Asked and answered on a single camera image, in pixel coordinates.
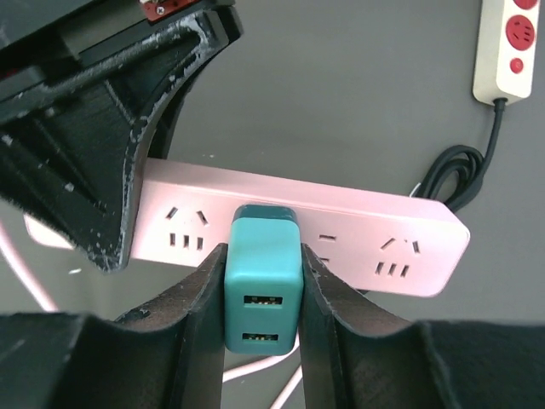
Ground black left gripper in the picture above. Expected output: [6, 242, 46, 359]
[1, 1, 237, 272]

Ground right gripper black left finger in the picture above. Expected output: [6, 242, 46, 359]
[1, 245, 226, 408]

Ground black power strip cord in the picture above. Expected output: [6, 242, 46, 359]
[410, 96, 510, 213]

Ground beige power strip red sockets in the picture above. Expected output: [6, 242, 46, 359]
[473, 0, 542, 106]

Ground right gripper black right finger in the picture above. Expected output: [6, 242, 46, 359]
[299, 245, 544, 408]

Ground pink power strip cord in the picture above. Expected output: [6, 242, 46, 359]
[0, 221, 303, 409]

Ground pink power strip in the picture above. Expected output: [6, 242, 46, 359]
[23, 158, 472, 298]

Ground teal dual usb charger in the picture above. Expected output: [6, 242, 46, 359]
[224, 204, 304, 355]

